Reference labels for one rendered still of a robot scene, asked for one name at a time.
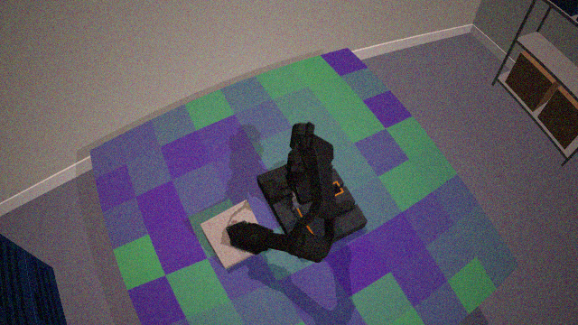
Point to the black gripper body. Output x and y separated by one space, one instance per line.
276 193

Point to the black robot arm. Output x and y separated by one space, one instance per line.
311 154

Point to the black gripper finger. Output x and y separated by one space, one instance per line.
288 197

